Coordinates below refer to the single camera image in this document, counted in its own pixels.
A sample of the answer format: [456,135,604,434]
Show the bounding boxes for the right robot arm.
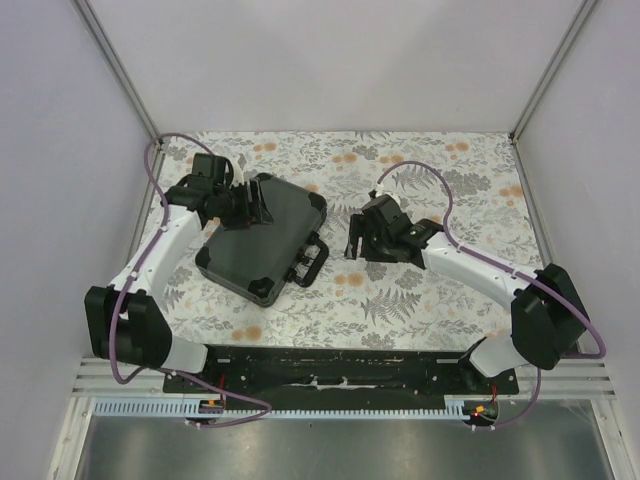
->
[345,195,586,394]

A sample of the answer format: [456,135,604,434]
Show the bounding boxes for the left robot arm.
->
[84,153,273,393]

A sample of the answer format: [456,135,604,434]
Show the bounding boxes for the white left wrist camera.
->
[230,154,247,186]

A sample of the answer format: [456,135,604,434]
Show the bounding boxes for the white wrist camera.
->
[368,185,400,204]
[230,154,247,186]

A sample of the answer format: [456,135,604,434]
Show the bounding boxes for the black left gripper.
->
[213,179,273,232]

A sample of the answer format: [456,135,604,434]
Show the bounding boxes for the aluminium frame post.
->
[71,0,160,139]
[509,0,601,144]

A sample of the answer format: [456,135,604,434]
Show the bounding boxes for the white slotted cable duct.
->
[94,397,470,420]

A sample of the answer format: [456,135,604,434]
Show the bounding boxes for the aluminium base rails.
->
[72,358,614,400]

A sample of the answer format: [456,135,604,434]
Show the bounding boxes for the aluminium right frame post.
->
[509,0,601,144]

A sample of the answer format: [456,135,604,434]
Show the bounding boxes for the black poker set case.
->
[195,173,329,308]

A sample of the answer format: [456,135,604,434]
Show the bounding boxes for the floral patterned table mat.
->
[159,131,542,350]

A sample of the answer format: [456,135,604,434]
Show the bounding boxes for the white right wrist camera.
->
[368,185,400,204]

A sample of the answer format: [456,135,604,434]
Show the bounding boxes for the aluminium left frame post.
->
[71,0,160,139]

